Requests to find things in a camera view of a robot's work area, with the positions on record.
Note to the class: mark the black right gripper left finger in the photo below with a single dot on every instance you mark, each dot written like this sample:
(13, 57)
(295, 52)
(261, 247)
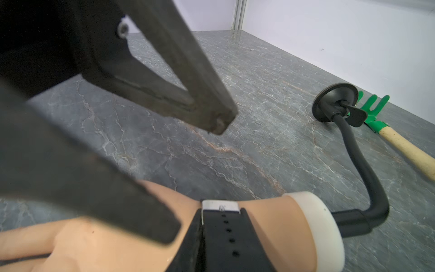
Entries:
(40, 161)

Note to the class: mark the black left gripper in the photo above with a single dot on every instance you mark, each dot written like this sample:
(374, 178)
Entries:
(35, 54)

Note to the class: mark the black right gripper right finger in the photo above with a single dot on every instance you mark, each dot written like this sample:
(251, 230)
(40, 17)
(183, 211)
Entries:
(195, 94)

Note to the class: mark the mannequin hand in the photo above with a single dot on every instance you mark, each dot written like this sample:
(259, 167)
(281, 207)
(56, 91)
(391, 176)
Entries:
(295, 232)

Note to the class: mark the black wrist watch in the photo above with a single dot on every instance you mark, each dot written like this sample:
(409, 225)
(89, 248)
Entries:
(221, 238)

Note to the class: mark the black suction mount stand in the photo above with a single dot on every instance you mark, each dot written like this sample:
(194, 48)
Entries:
(337, 104)

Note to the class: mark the green rake wooden handle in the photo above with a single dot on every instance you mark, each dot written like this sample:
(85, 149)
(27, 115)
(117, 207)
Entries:
(421, 160)

